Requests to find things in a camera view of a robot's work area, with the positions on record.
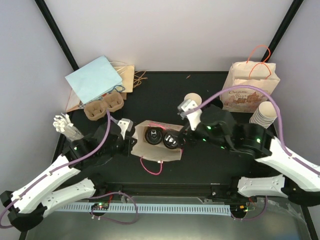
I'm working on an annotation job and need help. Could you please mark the cream paper bag pink sides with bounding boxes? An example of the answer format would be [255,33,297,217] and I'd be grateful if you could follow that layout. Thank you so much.
[131,120,183,176]

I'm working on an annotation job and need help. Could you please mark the black coffee cup lid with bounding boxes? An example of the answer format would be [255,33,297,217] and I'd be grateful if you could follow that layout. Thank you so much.
[144,127,163,145]

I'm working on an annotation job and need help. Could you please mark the small stack paper cups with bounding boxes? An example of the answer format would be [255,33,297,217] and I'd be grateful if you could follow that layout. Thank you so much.
[184,92,202,106]

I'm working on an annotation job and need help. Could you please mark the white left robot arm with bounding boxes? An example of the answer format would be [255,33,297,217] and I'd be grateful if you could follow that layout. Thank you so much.
[0,118,136,232]

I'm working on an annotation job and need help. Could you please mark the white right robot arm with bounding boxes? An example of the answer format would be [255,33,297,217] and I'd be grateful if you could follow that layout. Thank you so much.
[177,101,320,207]

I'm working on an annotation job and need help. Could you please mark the stacked pulp cup carriers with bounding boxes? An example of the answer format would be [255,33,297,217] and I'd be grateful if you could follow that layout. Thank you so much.
[84,92,124,121]

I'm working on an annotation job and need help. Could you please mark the patterned flat paper bag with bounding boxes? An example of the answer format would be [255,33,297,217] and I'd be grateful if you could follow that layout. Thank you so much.
[65,89,85,113]

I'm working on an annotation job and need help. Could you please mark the tall stack paper cups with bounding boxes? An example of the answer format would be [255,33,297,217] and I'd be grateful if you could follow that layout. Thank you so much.
[249,101,278,129]

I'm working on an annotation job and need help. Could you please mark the light blue paper bag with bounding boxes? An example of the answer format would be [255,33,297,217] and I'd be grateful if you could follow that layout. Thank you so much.
[65,55,122,104]

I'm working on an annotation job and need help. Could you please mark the brown kraft paper bag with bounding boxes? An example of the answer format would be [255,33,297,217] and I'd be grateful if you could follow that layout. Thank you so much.
[109,61,148,101]

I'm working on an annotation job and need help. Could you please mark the Cream Bear printed paper bag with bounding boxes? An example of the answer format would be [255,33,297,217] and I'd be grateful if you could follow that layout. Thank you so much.
[219,49,280,113]

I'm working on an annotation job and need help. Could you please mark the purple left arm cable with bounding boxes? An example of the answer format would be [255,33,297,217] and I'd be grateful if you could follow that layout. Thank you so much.
[0,109,140,230]

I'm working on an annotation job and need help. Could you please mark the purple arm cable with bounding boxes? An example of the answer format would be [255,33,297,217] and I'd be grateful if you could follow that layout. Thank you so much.
[0,109,140,230]
[186,84,320,222]

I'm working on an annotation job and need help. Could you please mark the light blue slotted cable duct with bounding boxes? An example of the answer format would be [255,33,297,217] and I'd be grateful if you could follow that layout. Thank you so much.
[58,202,231,217]

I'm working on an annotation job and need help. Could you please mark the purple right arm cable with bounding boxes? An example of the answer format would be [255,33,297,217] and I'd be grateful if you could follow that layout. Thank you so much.
[186,84,320,222]

